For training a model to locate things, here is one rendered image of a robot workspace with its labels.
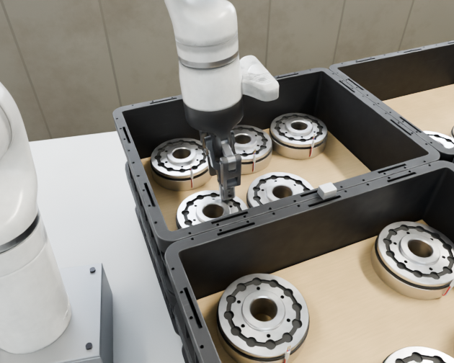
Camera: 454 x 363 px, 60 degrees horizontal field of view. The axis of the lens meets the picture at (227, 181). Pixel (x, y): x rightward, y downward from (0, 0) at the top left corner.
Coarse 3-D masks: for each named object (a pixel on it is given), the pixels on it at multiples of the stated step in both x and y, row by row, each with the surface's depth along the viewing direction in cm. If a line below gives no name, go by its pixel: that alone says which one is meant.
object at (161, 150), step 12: (168, 144) 68; (180, 144) 67; (192, 144) 68; (156, 156) 65; (204, 156) 65; (156, 168) 62; (168, 168) 62; (180, 168) 62; (192, 168) 63; (204, 168) 62
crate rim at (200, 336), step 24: (432, 168) 52; (336, 192) 48; (360, 192) 48; (264, 216) 45; (288, 216) 45; (192, 240) 43; (216, 240) 43; (168, 264) 40; (192, 312) 38; (192, 336) 35; (216, 360) 33
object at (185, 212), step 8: (200, 192) 58; (208, 192) 58; (216, 192) 58; (184, 200) 57; (192, 200) 57; (200, 200) 57; (224, 200) 57; (232, 200) 58; (240, 200) 57; (184, 208) 56; (192, 208) 56; (232, 208) 56; (240, 208) 56; (184, 216) 55; (192, 216) 54; (184, 224) 54; (192, 224) 53
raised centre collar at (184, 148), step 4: (172, 148) 65; (176, 148) 65; (180, 148) 66; (184, 148) 65; (188, 148) 65; (192, 148) 65; (168, 152) 65; (172, 152) 65; (176, 152) 66; (188, 152) 66; (192, 152) 65; (168, 156) 64; (172, 156) 64; (192, 156) 64; (196, 156) 64; (168, 160) 64; (172, 160) 63; (176, 160) 63; (180, 160) 63; (184, 160) 63; (188, 160) 63; (192, 160) 64; (176, 164) 63; (180, 164) 63; (184, 164) 63
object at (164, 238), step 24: (312, 72) 72; (360, 96) 66; (120, 120) 60; (384, 120) 61; (384, 168) 52; (408, 168) 52; (144, 192) 48; (312, 192) 48; (240, 216) 45; (168, 240) 43
